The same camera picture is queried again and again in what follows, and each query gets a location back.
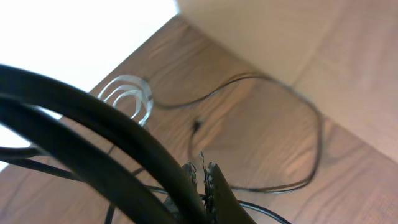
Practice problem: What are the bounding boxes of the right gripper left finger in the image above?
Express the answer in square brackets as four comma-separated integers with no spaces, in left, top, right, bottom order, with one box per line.
[163,161,200,224]

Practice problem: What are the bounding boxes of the cardboard box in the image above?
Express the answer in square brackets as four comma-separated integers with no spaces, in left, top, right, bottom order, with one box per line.
[178,0,397,159]

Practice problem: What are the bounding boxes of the white USB cable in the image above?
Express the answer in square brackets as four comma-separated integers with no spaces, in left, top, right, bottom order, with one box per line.
[96,73,155,128]

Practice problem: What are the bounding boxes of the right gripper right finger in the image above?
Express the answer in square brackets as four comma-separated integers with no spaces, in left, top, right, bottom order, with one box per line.
[200,152,255,224]

